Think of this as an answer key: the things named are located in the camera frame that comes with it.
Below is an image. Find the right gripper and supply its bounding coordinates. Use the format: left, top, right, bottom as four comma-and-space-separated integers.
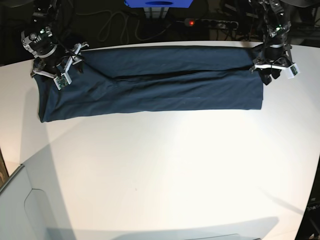
30, 42, 89, 79

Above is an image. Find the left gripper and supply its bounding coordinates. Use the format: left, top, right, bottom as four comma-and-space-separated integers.
250, 49, 295, 86

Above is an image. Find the dark blue T-shirt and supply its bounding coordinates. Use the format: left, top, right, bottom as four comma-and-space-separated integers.
34, 46, 264, 122

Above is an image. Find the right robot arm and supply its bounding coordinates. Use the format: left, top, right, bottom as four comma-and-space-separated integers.
20, 0, 89, 85

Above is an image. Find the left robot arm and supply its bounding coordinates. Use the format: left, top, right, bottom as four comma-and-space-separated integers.
250, 0, 320, 86

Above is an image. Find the blue plastic box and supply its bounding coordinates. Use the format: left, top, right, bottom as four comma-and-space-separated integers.
124, 0, 193, 8

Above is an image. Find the power strip with red light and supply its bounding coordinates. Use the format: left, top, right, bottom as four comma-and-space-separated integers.
183, 18, 239, 30

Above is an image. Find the grey table edge panel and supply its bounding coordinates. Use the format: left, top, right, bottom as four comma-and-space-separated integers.
0, 163, 76, 240

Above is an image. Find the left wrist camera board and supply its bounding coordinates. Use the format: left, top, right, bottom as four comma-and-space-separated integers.
284, 63, 300, 79

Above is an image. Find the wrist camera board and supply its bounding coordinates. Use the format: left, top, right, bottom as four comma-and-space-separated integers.
53, 74, 72, 90
284, 63, 300, 79

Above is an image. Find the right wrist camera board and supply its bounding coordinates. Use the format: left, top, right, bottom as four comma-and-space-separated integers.
53, 74, 72, 90

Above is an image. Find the grey cable on floor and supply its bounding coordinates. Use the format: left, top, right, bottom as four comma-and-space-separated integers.
96, 0, 173, 42

